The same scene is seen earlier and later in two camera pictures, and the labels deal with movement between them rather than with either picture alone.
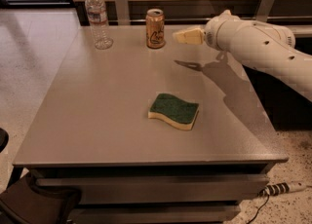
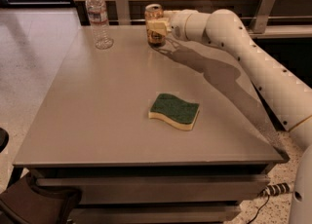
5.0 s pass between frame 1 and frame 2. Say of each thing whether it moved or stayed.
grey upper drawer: stayed
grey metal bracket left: stayed
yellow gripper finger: moved
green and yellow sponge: stayed
